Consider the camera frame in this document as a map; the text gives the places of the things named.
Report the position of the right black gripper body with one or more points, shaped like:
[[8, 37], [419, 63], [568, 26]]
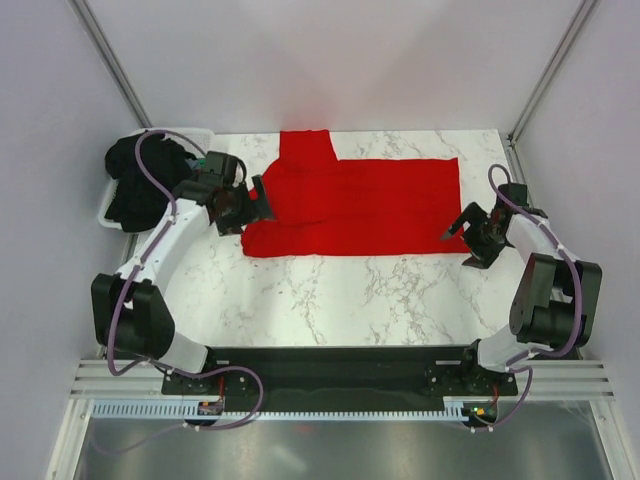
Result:
[[484, 239]]

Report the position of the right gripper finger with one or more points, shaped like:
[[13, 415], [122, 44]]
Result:
[[469, 224], [480, 261]]

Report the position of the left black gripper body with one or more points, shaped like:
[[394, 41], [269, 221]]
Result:
[[239, 209]]

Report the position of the white plastic basket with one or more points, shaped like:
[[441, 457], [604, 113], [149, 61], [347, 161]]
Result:
[[195, 140]]

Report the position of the red t shirt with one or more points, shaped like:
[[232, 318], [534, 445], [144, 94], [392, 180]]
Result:
[[329, 206]]

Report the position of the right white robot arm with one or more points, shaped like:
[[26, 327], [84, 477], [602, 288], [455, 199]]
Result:
[[554, 305]]

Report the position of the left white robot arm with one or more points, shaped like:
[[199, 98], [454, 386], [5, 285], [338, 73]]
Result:
[[129, 309]]

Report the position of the black t shirt pile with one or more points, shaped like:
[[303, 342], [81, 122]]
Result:
[[137, 205]]

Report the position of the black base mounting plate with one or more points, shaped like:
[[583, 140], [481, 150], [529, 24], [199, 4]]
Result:
[[401, 376]]

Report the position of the left aluminium frame post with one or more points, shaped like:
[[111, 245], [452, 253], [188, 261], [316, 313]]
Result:
[[98, 38]]

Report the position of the aluminium frame post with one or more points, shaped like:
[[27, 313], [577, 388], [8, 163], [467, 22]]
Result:
[[98, 38], [568, 40]]

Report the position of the white slotted cable duct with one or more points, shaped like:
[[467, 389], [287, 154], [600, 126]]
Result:
[[201, 410]]

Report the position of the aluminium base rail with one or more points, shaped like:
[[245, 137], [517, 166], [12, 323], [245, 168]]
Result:
[[565, 380]]

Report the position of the right aluminium frame post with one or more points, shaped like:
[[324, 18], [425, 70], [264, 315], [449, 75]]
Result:
[[568, 40]]

